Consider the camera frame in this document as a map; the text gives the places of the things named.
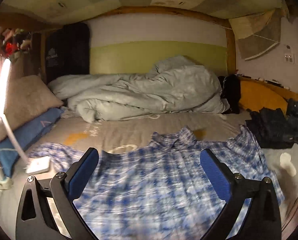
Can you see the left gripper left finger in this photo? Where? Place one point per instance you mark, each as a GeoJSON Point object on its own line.
{"type": "Point", "coordinates": [34, 216]}

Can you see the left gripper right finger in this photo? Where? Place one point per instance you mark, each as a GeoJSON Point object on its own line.
{"type": "Point", "coordinates": [262, 220]}

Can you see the blue white plaid shirt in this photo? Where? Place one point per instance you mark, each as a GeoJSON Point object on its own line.
{"type": "Point", "coordinates": [160, 191]}

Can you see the dark clothing by duvet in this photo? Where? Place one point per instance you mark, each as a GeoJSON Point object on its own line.
{"type": "Point", "coordinates": [231, 92]}

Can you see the white lamp base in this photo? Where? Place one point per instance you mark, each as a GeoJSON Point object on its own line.
{"type": "Point", "coordinates": [38, 165]}

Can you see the grey printed bed sheet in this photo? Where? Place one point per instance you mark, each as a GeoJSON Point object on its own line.
{"type": "Point", "coordinates": [124, 136]}

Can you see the blue pillow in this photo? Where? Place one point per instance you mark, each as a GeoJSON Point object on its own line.
{"type": "Point", "coordinates": [27, 135]}

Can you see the black jacket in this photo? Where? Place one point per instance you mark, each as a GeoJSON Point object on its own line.
{"type": "Point", "coordinates": [271, 128]}

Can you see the black jeans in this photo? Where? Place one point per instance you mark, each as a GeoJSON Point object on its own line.
{"type": "Point", "coordinates": [297, 112]}

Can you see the beige pillow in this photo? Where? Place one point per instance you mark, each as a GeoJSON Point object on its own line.
{"type": "Point", "coordinates": [27, 98]}

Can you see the orange yellow cushion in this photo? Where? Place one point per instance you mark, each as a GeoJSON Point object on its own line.
{"type": "Point", "coordinates": [255, 97]}

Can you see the grey rumpled duvet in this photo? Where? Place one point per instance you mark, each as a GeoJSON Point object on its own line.
{"type": "Point", "coordinates": [173, 85]}

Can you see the black hanging garment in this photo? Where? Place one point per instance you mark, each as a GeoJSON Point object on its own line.
{"type": "Point", "coordinates": [67, 51]}

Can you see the hanging patchwork curtain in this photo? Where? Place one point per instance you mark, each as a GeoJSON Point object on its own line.
{"type": "Point", "coordinates": [256, 34]}

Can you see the white wall socket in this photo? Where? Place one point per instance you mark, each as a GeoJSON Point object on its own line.
{"type": "Point", "coordinates": [289, 58]}

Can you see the wooden bed frame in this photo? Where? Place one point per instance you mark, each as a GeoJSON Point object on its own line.
{"type": "Point", "coordinates": [132, 43]}

